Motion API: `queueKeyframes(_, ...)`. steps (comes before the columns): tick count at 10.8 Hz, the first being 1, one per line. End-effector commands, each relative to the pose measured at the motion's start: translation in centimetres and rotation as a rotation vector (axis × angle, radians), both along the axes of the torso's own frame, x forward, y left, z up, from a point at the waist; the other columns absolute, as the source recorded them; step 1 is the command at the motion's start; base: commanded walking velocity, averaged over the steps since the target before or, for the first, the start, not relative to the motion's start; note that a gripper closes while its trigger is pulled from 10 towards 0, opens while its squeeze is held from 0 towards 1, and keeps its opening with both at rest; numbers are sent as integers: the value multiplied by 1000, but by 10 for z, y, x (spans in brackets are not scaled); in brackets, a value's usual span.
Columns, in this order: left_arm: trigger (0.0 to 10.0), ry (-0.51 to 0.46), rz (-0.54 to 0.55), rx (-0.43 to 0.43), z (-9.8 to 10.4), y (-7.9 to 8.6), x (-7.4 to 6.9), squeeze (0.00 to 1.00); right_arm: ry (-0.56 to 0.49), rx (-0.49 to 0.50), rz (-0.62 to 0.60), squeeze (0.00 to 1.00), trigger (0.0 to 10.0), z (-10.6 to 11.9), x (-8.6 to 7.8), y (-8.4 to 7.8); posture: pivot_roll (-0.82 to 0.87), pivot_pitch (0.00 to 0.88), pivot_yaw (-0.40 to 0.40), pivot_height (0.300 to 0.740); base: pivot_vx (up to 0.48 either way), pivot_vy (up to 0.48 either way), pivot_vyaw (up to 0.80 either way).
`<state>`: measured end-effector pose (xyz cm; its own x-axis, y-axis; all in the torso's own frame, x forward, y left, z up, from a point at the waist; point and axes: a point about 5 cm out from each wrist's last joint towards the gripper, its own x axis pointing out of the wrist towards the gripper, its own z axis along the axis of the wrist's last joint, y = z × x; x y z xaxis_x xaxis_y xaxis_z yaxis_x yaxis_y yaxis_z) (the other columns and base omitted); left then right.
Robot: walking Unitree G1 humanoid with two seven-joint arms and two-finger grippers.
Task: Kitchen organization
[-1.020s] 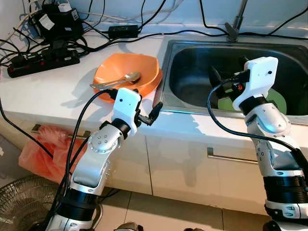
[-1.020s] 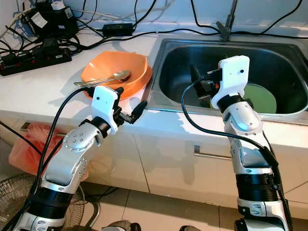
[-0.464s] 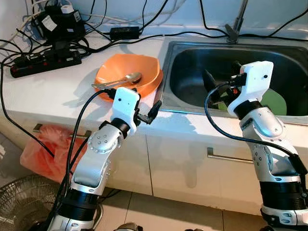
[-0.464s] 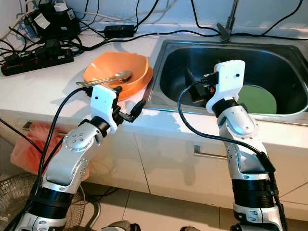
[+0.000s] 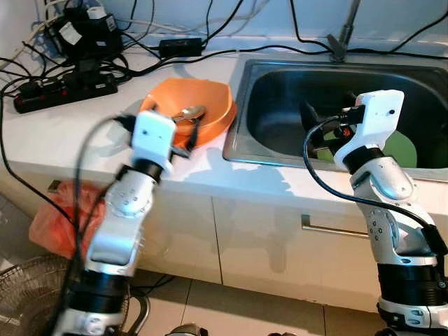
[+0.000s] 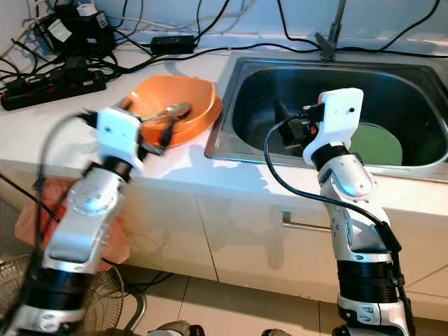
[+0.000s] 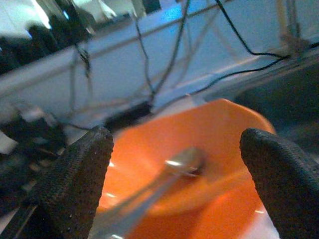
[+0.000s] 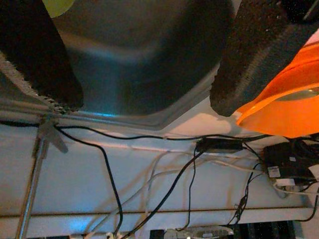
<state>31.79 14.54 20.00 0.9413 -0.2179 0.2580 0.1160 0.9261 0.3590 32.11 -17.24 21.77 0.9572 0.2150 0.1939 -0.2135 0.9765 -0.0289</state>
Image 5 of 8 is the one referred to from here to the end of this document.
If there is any grey sink faucet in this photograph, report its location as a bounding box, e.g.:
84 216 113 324
325 0 361 62

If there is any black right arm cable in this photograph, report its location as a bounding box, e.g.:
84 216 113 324
302 115 448 256

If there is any red plastic bag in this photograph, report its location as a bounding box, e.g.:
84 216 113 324
28 181 116 260

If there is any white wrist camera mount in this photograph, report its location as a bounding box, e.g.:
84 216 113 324
334 90 405 172
129 111 177 176

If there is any black power strip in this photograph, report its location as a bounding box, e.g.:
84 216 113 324
13 70 118 114

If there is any green round plate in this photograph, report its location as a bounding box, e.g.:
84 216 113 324
315 128 418 169

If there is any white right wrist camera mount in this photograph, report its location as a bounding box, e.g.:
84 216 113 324
334 90 405 172

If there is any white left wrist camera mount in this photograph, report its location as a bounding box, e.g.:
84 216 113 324
129 111 177 176

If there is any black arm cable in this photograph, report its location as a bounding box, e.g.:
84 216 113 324
42 115 137 336
302 115 448 256

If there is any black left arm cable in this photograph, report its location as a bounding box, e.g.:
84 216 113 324
42 115 137 336

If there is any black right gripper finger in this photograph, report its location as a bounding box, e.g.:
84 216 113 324
300 101 326 137

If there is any metal drawer handle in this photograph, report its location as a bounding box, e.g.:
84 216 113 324
301 213 372 240

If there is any black charger box white label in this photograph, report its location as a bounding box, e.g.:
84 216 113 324
45 3 125 64

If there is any stainless steel sink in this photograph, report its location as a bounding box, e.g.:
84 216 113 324
223 57 448 170

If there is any metal spoon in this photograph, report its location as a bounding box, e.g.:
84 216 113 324
171 105 207 125

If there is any orange plastic bowl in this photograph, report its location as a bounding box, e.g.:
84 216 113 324
139 77 237 150

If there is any white kitchen base cabinet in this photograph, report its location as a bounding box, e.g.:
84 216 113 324
0 175 448 312

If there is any grey floor fan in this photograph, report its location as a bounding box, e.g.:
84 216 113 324
0 253 151 336

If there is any black power adapter brick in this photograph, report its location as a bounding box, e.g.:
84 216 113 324
159 37 204 59

